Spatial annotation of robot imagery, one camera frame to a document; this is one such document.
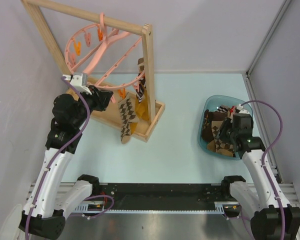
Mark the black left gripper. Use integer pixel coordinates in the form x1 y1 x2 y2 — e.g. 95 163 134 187
71 85 113 128

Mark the brown beige argyle sock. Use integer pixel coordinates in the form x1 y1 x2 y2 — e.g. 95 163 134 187
117 95 139 144

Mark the pink round clip hanger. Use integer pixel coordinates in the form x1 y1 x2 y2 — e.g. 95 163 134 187
64 12 145 91

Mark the mustard striped cuff sock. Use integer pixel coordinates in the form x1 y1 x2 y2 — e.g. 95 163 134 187
135 77 149 121

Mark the cream brown striped sock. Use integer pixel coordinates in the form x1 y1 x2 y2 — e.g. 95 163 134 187
137 57 145 74

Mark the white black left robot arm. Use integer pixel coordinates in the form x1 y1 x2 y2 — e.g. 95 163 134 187
19 85 113 240

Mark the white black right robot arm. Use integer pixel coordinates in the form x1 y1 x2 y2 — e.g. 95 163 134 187
217 113 300 240

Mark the orange clothes clip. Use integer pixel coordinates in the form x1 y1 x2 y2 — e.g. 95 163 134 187
117 88 127 99

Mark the wooden hanger rack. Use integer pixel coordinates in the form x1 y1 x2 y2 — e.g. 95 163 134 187
23 0 165 142

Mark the pile of socks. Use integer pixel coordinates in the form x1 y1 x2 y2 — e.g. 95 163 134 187
200 105 236 158

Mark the blue plastic sock bin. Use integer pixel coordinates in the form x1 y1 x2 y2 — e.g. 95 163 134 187
197 95 254 160

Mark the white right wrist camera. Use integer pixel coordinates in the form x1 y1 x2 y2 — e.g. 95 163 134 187
235 104 250 115

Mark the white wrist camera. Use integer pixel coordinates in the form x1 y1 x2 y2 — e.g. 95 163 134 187
235 104 250 115
62 72 92 95

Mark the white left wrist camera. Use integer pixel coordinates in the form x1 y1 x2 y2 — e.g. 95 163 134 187
62 72 92 95

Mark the aluminium frame profile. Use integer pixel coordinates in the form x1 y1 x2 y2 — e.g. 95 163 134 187
244 0 300 240

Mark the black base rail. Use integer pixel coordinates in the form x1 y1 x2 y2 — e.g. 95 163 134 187
99 183 228 212

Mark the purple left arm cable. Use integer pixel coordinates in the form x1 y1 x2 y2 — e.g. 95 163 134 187
24 76 92 240

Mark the white slotted cable duct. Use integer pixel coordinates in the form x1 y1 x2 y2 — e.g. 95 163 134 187
52 202 227 215

